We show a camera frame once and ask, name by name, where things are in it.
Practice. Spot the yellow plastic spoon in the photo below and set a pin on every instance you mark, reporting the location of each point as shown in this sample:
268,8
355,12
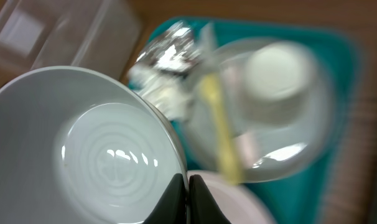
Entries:
228,160

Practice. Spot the crumpled white tissue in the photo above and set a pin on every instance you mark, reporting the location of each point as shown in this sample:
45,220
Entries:
161,90

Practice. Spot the grey dishwasher rack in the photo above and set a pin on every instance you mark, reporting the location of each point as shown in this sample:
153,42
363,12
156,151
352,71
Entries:
351,189

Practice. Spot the crumpled aluminium foil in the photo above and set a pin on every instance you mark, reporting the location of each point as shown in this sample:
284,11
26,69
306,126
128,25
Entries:
173,52

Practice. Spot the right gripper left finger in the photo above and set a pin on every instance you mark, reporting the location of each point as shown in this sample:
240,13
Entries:
171,207

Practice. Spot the grey bowl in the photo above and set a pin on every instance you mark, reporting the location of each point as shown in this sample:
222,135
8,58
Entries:
77,146

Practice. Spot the white paper cup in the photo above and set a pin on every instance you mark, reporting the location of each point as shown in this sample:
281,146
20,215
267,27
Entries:
275,82

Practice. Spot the grey round plate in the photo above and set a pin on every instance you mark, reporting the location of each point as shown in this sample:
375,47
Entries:
281,150

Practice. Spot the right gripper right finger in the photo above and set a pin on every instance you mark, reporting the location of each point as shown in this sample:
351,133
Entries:
204,209

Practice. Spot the teal serving tray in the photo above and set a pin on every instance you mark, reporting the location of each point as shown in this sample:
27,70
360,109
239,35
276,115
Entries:
292,199

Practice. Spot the clear plastic bin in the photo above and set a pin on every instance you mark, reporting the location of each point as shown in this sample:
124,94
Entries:
95,34

